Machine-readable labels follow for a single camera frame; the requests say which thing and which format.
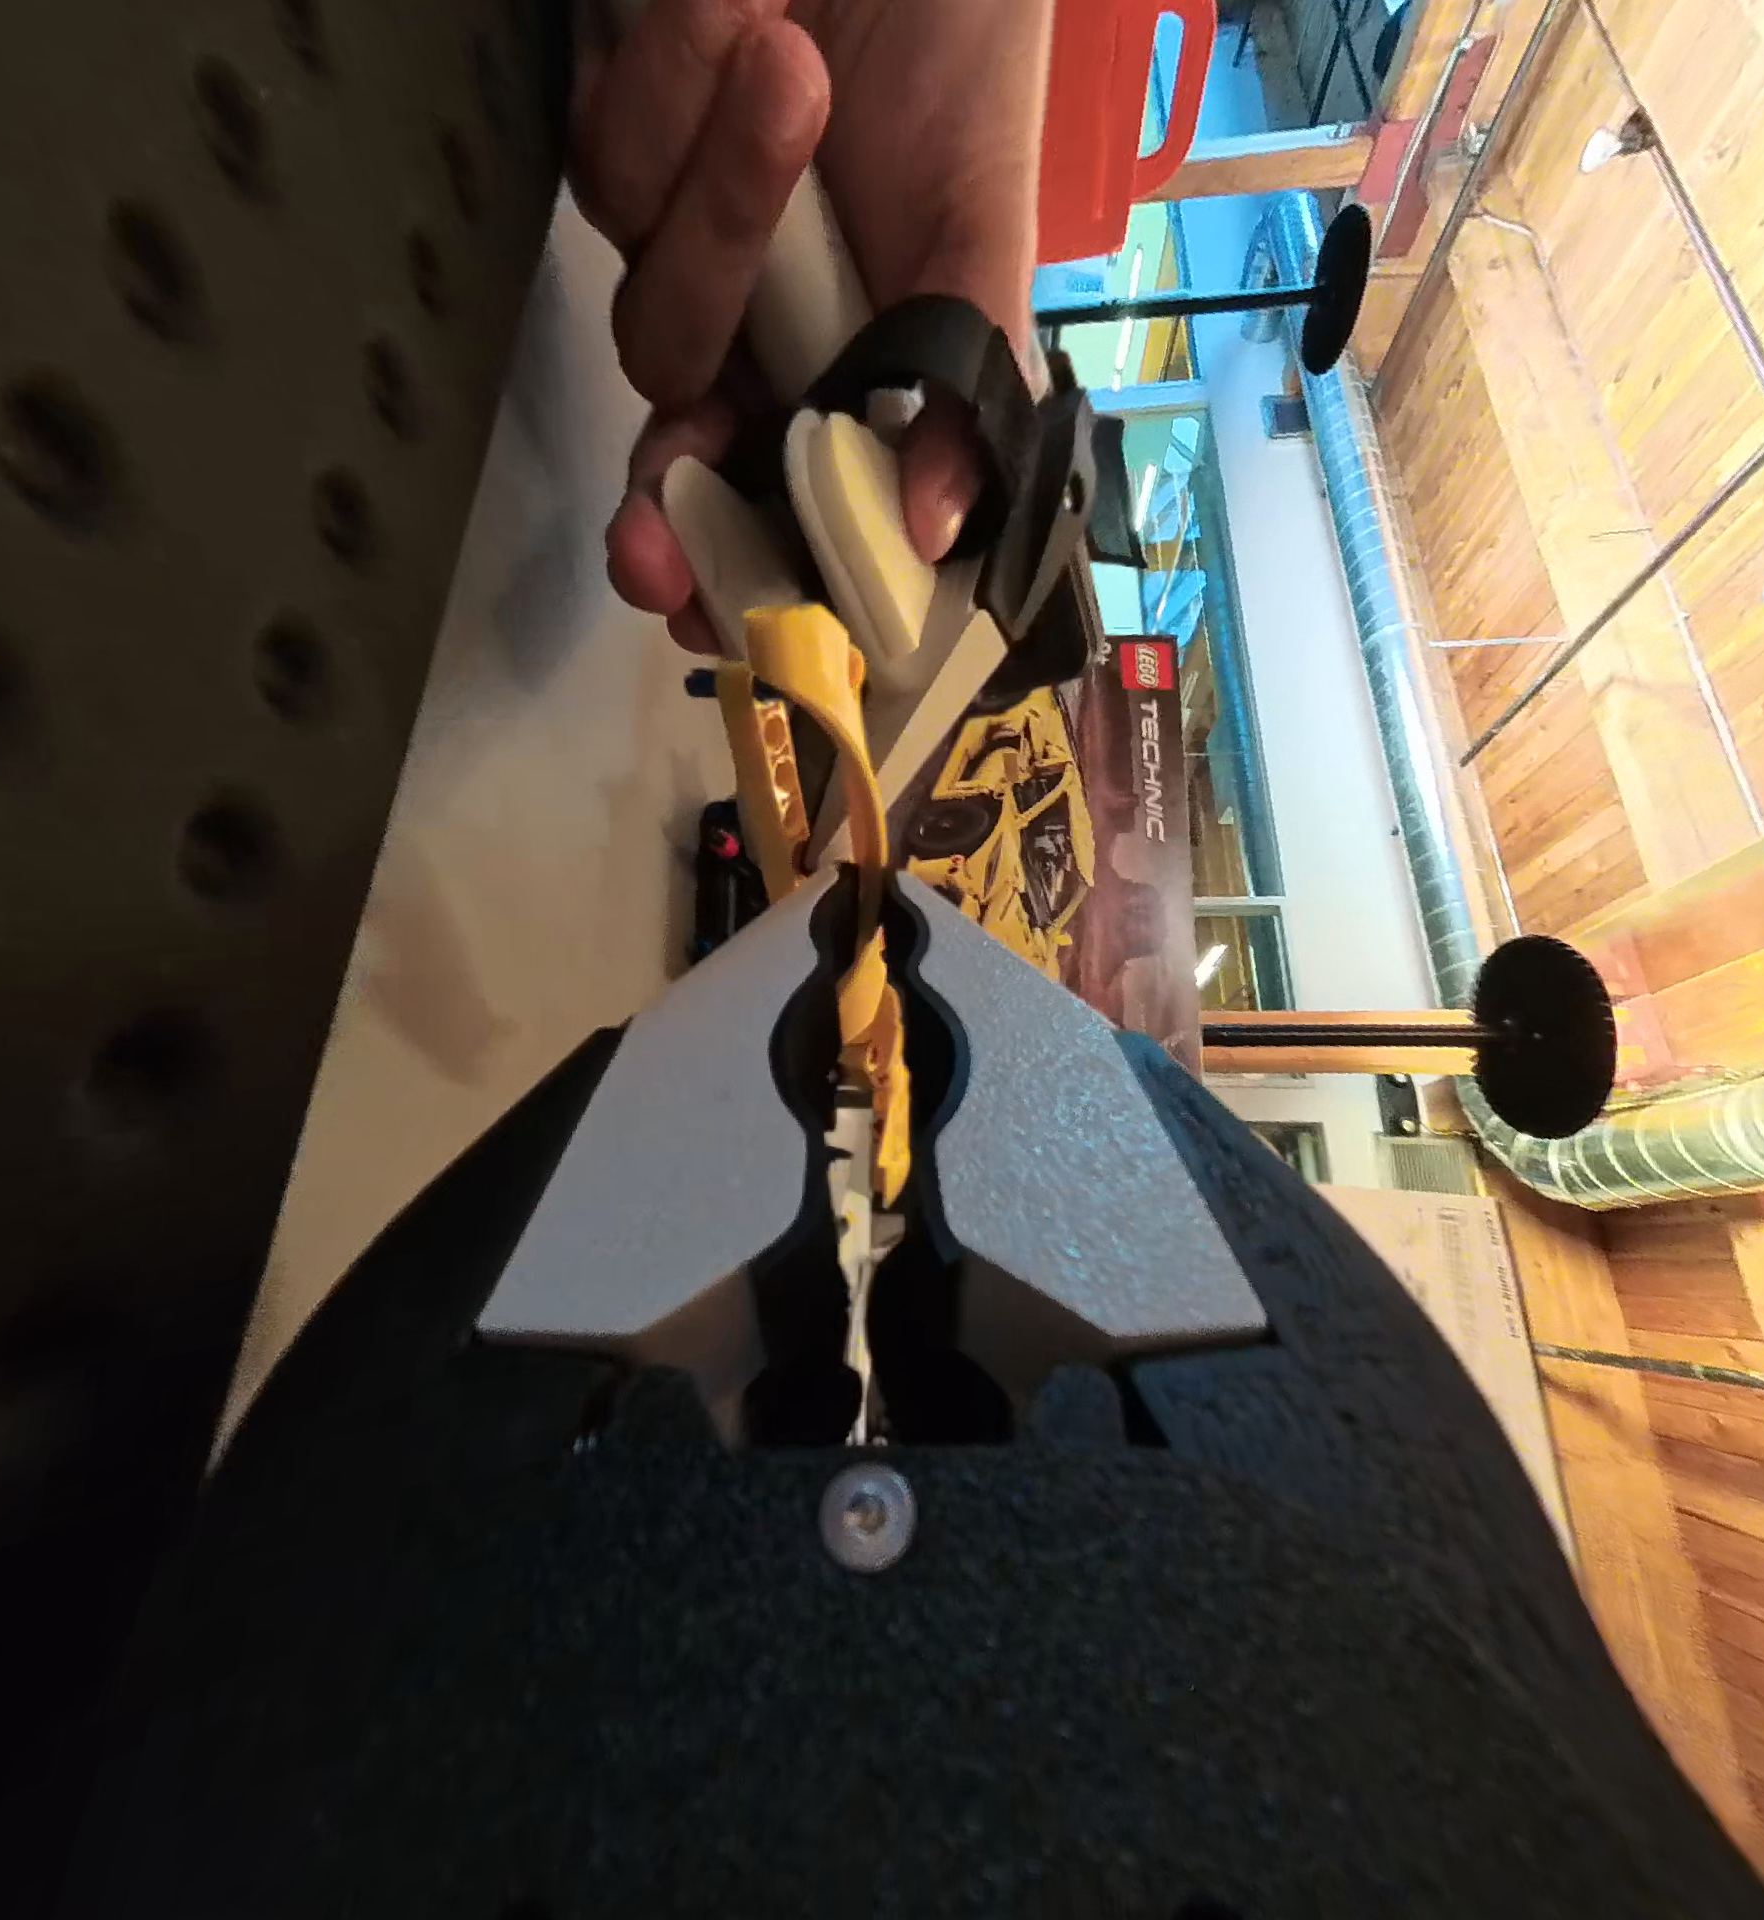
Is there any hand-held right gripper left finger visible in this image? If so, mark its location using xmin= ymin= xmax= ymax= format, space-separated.
xmin=475 ymin=868 xmax=866 ymax=1450

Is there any yellow arch panel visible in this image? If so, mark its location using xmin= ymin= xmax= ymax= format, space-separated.
xmin=738 ymin=600 xmax=917 ymax=1209

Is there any yellow beam assembly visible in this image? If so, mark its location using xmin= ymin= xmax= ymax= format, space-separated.
xmin=684 ymin=668 xmax=828 ymax=904

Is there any black disc on rod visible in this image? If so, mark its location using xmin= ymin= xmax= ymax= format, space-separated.
xmin=1200 ymin=932 xmax=1618 ymax=1141
xmin=1038 ymin=199 xmax=1377 ymax=378

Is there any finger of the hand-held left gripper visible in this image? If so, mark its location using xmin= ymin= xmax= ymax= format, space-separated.
xmin=808 ymin=607 xmax=1021 ymax=876

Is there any pale printed board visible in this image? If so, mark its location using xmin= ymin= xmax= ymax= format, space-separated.
xmin=1311 ymin=1182 xmax=1577 ymax=1554

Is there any silver ventilation duct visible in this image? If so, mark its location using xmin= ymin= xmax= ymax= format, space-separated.
xmin=1264 ymin=186 xmax=1764 ymax=1214

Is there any person's left hand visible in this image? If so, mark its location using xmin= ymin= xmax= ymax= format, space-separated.
xmin=568 ymin=0 xmax=1059 ymax=663

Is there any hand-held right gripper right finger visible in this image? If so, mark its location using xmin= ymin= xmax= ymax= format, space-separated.
xmin=880 ymin=871 xmax=1271 ymax=1450

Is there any red storage bin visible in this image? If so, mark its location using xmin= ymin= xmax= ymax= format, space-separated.
xmin=1038 ymin=0 xmax=1220 ymax=268

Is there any toy car set box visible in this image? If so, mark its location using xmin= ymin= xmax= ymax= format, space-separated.
xmin=904 ymin=630 xmax=1203 ymax=1054

